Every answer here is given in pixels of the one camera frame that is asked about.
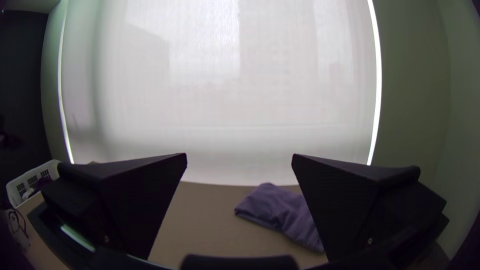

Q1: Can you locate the heap of clothes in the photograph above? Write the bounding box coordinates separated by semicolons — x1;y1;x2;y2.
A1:
21;175;54;200

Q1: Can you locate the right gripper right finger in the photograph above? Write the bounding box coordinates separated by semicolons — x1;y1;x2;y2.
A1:
291;153;450;263

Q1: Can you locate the white laundry basket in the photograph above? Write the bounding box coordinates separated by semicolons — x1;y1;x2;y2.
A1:
5;158;63;209

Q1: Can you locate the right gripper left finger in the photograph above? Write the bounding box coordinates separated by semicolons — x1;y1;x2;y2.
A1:
40;152;188;262

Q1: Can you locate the blue-grey t-shirt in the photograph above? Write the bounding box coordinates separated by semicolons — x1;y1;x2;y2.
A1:
233;182;326;254

